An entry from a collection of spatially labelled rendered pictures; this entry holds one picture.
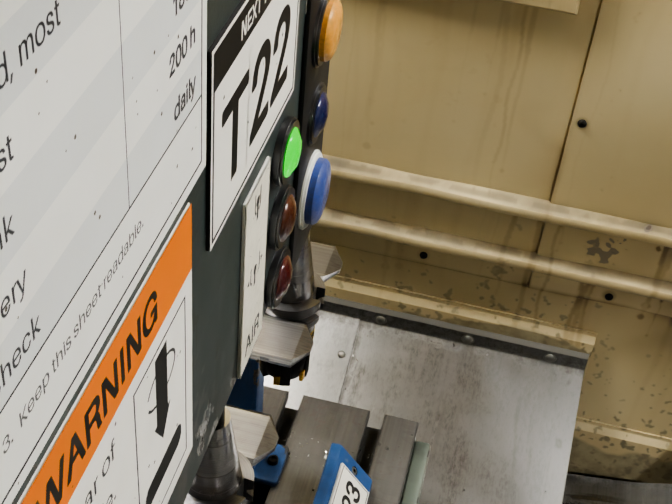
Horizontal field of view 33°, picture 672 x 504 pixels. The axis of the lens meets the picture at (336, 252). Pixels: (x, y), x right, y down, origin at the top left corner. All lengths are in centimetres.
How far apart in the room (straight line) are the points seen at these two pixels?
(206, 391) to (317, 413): 94
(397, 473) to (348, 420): 9
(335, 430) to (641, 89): 51
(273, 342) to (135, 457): 64
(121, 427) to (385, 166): 108
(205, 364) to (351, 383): 111
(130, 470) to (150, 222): 8
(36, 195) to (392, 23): 106
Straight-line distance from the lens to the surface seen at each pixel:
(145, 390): 31
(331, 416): 133
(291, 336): 97
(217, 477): 82
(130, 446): 31
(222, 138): 33
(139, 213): 27
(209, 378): 39
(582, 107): 128
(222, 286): 38
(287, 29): 39
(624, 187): 134
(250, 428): 90
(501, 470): 146
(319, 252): 105
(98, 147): 24
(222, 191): 34
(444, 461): 146
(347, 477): 121
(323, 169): 48
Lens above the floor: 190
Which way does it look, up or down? 40 degrees down
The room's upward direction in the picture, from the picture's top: 6 degrees clockwise
